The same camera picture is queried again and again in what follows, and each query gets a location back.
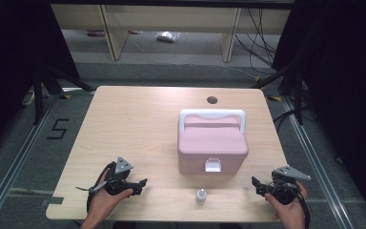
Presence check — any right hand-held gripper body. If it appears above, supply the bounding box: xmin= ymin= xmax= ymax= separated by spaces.
xmin=266 ymin=165 xmax=312 ymax=206

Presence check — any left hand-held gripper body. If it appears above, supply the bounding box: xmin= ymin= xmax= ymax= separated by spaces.
xmin=104 ymin=156 xmax=135 ymax=197

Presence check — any pink storage box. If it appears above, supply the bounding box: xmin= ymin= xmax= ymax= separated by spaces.
xmin=176 ymin=108 xmax=250 ymax=176

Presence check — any person's right hand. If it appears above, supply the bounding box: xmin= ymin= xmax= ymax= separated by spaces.
xmin=264 ymin=180 xmax=309 ymax=224

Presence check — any person's left hand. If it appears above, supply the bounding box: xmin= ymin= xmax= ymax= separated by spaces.
xmin=87 ymin=170 xmax=135 ymax=221

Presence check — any black metal stand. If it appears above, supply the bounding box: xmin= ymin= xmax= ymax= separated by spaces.
xmin=32 ymin=64 xmax=95 ymax=126
xmin=250 ymin=62 xmax=305 ymax=126

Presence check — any black curtain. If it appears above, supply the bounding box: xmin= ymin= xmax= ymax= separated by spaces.
xmin=0 ymin=0 xmax=81 ymax=160
xmin=271 ymin=0 xmax=366 ymax=229

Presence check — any clear plastic bag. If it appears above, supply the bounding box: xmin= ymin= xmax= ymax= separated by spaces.
xmin=155 ymin=31 xmax=182 ymax=44

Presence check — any wooden shelf unit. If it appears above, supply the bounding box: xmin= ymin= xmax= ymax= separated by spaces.
xmin=51 ymin=3 xmax=292 ymax=63

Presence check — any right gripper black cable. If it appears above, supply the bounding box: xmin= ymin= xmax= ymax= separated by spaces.
xmin=266 ymin=178 xmax=312 ymax=229

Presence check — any metal floor rail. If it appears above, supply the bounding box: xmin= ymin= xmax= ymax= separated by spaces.
xmin=0 ymin=94 xmax=61 ymax=229
xmin=281 ymin=96 xmax=355 ymax=229

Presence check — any black floor cable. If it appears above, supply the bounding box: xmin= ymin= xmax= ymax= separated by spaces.
xmin=272 ymin=106 xmax=311 ymax=134

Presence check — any bundle of black cables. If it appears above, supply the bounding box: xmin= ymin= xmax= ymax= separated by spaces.
xmin=234 ymin=8 xmax=279 ymax=69

